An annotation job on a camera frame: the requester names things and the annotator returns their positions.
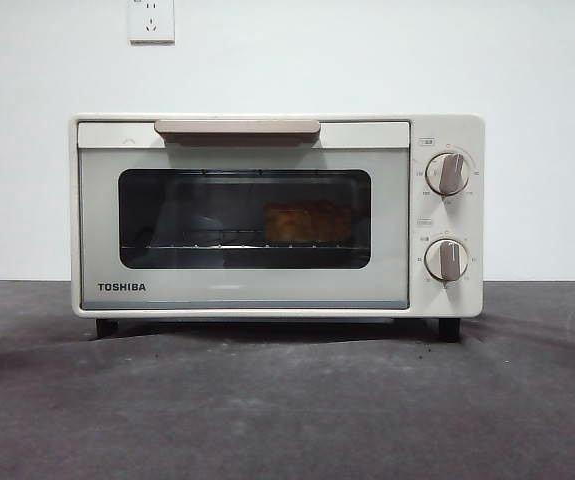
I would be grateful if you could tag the brown bread piece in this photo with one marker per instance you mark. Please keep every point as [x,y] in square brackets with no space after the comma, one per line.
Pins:
[307,222]

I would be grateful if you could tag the cream oven knob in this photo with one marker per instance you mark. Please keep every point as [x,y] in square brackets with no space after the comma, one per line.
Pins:
[448,173]
[448,259]

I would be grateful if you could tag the cream Toshiba toaster oven body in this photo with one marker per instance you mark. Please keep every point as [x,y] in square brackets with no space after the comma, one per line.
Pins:
[473,220]

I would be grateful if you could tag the white wall socket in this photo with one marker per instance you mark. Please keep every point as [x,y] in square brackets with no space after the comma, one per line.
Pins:
[150,22]

